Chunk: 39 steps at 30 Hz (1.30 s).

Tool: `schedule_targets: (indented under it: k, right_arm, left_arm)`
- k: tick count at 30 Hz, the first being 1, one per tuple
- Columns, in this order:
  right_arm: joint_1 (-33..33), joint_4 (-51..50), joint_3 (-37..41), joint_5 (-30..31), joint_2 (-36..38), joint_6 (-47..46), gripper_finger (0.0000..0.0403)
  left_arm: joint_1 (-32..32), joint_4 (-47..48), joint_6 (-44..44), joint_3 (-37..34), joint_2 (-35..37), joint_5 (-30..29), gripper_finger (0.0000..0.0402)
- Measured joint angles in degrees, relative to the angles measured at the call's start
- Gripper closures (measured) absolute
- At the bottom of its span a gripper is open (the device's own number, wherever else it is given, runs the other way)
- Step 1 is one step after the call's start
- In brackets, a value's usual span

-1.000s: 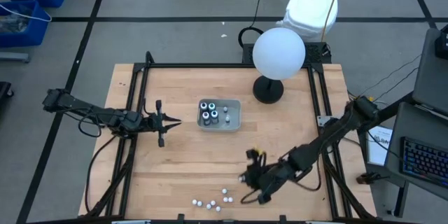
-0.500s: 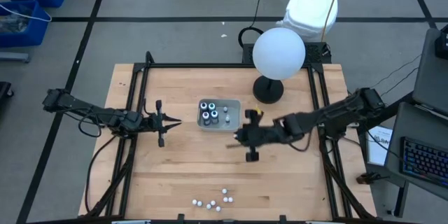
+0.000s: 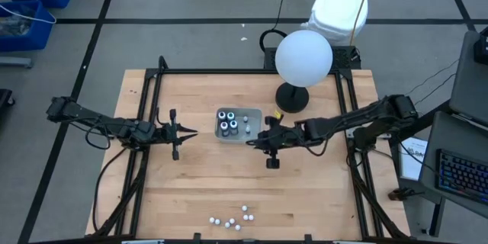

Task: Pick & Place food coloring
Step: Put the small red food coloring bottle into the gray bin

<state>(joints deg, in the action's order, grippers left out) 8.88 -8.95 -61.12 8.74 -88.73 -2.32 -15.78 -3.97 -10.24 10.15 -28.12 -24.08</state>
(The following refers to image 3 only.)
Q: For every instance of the gray floor bracket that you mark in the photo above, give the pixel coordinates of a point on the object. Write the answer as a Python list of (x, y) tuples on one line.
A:
[(15, 62)]

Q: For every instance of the orange dropper bottle white label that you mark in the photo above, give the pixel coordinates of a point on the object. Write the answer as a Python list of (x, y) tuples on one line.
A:
[(251, 217)]

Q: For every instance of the orange dropper bottle yellow label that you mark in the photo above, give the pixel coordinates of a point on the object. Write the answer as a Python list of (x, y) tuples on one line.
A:
[(246, 217)]

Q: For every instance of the white labelled dropper bottle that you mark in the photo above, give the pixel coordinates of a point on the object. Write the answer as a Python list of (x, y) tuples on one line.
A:
[(244, 208)]

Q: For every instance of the translucent plastic bin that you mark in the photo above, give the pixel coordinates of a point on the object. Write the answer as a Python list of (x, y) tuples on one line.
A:
[(254, 112)]

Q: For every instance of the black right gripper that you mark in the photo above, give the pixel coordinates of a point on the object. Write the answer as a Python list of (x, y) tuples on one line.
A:
[(284, 135)]

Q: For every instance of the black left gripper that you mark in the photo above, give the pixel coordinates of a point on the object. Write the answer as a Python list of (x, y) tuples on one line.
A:
[(173, 135)]

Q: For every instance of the dark red dropper bottle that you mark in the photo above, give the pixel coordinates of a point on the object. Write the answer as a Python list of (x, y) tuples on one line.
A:
[(237, 227)]

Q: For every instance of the black computer keyboard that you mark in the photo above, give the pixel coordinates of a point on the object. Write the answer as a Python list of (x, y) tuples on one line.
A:
[(461, 175)]

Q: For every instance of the green food coloring bottle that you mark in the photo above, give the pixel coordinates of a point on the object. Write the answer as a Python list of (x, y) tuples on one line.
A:
[(230, 116)]

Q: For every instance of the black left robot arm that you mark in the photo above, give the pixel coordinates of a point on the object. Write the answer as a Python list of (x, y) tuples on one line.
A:
[(76, 112)]

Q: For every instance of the white paper sheet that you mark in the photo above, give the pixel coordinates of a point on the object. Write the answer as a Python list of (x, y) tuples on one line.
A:
[(413, 156)]

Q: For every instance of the black clamp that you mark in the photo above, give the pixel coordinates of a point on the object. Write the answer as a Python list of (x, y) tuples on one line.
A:
[(404, 193)]

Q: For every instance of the blue food coloring bottle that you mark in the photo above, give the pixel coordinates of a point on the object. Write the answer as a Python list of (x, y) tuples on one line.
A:
[(233, 125)]

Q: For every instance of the black food coloring bottle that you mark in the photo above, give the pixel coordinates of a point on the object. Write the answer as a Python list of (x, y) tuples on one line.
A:
[(221, 115)]

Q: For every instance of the black desk device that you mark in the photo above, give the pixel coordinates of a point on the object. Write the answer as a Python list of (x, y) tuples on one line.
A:
[(482, 45)]

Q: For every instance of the white globe table lamp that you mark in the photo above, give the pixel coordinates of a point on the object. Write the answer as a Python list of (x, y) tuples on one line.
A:
[(303, 57)]

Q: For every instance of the gray desk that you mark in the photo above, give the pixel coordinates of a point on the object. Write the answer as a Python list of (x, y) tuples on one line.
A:
[(469, 84), (438, 133)]

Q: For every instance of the dark brown dropper bottle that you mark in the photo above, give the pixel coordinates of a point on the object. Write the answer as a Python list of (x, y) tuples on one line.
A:
[(248, 129)]

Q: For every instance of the white lined trash bin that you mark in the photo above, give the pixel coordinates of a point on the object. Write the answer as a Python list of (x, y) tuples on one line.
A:
[(335, 11)]

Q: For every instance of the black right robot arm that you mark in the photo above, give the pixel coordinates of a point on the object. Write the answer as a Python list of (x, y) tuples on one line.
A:
[(362, 116)]

